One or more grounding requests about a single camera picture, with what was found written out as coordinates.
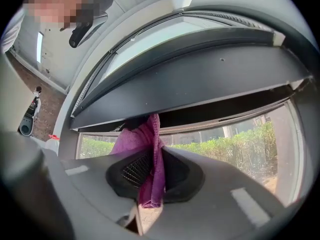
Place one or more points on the black head camera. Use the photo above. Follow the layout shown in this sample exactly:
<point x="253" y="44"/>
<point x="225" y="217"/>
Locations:
<point x="77" y="36"/>

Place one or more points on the person's head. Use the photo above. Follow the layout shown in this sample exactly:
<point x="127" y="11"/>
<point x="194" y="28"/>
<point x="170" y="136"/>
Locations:
<point x="55" y="4"/>

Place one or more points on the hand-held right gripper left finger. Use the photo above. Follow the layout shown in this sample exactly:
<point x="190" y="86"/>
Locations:
<point x="87" y="184"/>

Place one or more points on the purple cloth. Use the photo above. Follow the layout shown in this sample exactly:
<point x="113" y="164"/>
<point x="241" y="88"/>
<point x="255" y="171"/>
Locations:
<point x="135" y="139"/>

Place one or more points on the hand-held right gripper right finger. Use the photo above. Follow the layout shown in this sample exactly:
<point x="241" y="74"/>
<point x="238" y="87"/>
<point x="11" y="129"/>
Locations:
<point x="225" y="204"/>

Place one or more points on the green hedge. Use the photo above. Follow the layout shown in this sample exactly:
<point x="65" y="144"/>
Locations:
<point x="225" y="151"/>

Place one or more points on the grey shirt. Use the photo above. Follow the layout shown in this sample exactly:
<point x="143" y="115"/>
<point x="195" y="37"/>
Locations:
<point x="11" y="34"/>

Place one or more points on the ceiling light panel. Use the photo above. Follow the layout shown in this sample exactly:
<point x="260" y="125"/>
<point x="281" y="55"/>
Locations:
<point x="40" y="46"/>

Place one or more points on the clear plastic bottle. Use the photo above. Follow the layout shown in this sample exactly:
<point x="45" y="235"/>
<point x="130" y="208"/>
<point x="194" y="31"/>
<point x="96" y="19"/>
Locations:
<point x="52" y="144"/>

